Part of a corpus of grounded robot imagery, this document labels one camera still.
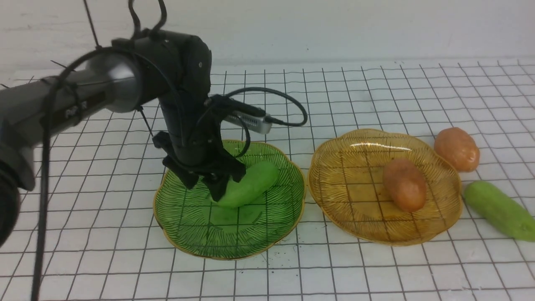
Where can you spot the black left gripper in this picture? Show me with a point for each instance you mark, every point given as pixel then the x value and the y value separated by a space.
pixel 193 142

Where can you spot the green cucumber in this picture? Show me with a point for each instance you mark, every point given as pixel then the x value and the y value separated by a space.
pixel 259 178
pixel 500 211

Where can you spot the brown potato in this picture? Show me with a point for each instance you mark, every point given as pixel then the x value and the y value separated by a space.
pixel 458 148
pixel 405 184

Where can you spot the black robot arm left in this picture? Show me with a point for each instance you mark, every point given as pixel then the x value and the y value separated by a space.
pixel 171 67

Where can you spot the green glass plate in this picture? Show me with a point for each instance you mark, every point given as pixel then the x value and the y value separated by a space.
pixel 195 225

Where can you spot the amber glass plate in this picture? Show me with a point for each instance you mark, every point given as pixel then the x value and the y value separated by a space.
pixel 346 181

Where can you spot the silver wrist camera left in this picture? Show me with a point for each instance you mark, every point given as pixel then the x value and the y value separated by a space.
pixel 256 124

